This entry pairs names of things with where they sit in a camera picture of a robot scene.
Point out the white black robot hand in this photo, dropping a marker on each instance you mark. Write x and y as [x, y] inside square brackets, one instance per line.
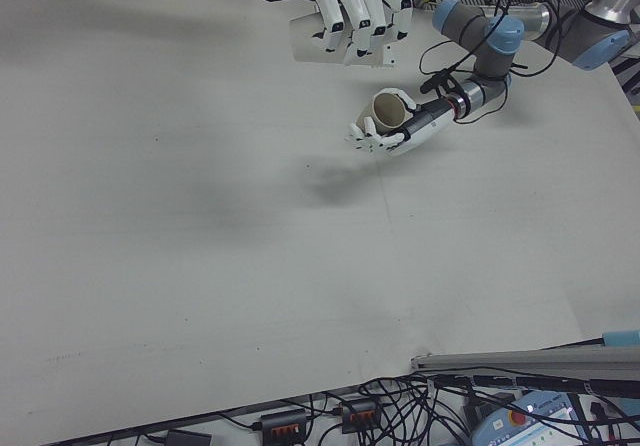
[425, 131]
[350, 11]

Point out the beige cup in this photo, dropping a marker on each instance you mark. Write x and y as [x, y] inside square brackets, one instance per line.
[387, 111]

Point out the white paper cup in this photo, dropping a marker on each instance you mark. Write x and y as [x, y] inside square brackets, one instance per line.
[305, 41]

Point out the light blue plastic box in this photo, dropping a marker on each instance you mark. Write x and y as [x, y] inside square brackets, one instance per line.
[622, 337]

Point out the black hub with orange ports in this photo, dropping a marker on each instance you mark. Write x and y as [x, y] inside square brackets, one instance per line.
[357, 412]
[282, 421]

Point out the grey-blue teach pendant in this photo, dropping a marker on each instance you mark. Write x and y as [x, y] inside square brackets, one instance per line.
[530, 416]

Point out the black power adapter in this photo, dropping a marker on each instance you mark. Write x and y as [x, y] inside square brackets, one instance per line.
[187, 438]

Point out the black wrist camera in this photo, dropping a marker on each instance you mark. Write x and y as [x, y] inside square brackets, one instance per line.
[430, 85]

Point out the aluminium profile post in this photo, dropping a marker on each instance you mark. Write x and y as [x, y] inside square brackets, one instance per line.
[500, 361]

